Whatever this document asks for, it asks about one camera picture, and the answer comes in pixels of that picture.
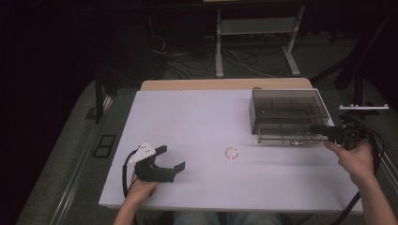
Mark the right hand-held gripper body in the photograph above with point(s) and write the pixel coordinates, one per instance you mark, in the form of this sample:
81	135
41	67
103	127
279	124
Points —
349	134

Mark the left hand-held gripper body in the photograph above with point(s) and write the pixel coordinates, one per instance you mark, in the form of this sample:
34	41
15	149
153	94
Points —
153	173

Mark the smoked clear drawer box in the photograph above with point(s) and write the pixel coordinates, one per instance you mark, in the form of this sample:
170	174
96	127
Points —
281	103

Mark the person's left hand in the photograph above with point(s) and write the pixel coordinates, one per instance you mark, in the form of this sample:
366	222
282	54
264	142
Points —
140	189

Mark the person's right hand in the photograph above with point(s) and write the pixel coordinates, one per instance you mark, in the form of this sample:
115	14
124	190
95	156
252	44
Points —
358	162

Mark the white board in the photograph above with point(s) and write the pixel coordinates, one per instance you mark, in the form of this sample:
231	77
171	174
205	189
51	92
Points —
187	125

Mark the black stand foot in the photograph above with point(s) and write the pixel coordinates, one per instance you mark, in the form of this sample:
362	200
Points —
357	93

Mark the black slanted bar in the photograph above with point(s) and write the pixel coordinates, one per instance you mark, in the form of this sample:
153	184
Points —
353	53

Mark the wooden table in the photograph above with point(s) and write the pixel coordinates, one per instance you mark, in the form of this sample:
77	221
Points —
219	84

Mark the white metal stand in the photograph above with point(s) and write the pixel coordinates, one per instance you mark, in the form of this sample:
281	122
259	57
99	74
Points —
219	50

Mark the aluminium floor rail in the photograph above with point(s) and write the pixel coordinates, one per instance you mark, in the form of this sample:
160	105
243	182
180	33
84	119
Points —
389	165
78	175

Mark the black rectangular floor frame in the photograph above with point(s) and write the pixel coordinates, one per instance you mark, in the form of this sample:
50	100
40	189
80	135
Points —
94	153

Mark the black upright post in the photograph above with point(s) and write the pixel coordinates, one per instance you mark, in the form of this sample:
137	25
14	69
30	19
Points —
99	97

